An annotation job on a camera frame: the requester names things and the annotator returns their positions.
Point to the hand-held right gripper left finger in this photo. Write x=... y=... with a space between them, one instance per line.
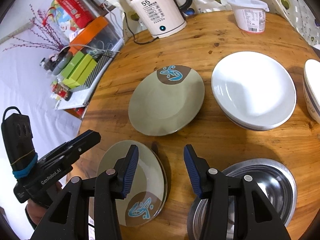
x=130 y=172

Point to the white grey-striped deep plate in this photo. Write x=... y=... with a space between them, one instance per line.
x=250 y=128

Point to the beige plate with blue motif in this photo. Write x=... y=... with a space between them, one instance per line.
x=162 y=105

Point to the grey bottle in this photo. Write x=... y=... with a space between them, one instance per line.
x=62 y=61

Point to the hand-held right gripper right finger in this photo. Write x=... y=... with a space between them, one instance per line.
x=192 y=172

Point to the person's left hand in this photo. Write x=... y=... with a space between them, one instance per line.
x=33 y=212

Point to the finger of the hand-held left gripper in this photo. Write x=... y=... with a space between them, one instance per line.
x=92 y=136
x=75 y=153

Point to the white striped bowl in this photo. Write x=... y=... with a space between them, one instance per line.
x=312 y=87

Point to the black-and-white striped box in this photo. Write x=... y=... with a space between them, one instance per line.
x=97 y=73

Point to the red gift box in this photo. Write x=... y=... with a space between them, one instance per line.
x=72 y=5

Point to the purple flower branches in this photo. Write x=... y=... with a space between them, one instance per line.
x=40 y=25

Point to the white electric kettle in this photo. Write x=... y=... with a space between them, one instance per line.
x=157 y=12

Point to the white plastic tub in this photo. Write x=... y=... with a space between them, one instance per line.
x=250 y=17

